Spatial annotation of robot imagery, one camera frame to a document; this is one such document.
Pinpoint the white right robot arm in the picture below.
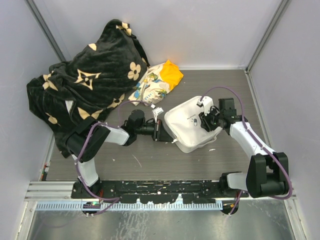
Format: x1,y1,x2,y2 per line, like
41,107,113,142
197,96,293,199

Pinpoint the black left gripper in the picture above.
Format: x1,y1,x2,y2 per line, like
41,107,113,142
135,118,173,142

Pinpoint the aluminium frame rail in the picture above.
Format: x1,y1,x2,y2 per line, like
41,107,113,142
24,181,75,202

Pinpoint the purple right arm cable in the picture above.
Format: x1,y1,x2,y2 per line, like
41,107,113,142
199,86,294,216

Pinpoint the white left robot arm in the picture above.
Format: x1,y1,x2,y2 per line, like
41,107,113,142
65,108,174,198

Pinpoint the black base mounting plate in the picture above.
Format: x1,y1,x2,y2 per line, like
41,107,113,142
71,179,241,205

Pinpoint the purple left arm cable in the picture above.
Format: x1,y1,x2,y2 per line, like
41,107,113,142
74,100,157,216

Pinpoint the yellow cloth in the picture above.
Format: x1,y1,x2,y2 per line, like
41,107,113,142
160,60,184,91

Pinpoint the white slotted cable duct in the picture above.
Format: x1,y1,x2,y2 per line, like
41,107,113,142
35,200,223,212

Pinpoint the black floral fleece blanket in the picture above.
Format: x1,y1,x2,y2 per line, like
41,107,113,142
26,19,150,158

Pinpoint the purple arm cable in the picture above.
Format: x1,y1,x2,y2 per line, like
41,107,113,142
74,100,157,216
199,86,294,216

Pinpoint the grey medicine kit case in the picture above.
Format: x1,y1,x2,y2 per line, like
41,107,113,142
164,96,223,154

